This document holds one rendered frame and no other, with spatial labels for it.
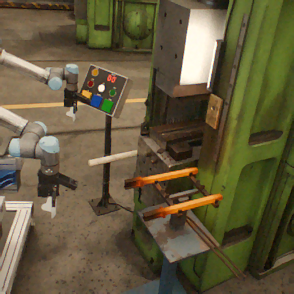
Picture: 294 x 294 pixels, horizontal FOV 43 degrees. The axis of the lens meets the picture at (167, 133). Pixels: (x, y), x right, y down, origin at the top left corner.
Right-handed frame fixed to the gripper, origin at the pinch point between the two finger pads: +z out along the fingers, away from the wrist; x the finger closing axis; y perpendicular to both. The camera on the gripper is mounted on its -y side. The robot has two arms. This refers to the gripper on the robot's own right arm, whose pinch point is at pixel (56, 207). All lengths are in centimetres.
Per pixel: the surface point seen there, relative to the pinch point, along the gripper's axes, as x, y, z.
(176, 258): 9, -57, 24
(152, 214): 8.9, -42.6, -3.8
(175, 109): -87, -66, -11
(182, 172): -24, -61, -4
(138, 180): -15.5, -37.3, -4.6
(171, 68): -58, -54, -49
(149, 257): -45, -54, 84
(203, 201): -1, -68, -4
